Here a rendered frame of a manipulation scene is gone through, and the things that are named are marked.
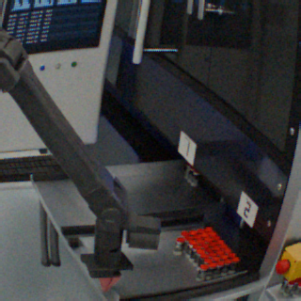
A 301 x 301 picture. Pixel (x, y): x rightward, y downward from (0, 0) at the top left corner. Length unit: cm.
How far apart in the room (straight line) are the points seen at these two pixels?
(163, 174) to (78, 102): 40
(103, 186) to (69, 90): 98
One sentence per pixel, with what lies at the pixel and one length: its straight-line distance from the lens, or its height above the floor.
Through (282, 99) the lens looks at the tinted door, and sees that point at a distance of 138.
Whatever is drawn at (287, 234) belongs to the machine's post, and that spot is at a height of 105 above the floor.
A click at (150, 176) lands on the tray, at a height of 88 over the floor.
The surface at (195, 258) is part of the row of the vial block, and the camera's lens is 152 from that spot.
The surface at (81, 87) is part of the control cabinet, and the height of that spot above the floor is 102.
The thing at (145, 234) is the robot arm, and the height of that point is 109.
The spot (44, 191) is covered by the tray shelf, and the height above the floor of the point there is 88.
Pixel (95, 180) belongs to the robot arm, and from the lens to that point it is 117.
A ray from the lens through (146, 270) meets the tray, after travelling 149.
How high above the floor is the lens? 177
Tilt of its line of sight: 25 degrees down
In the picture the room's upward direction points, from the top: 8 degrees clockwise
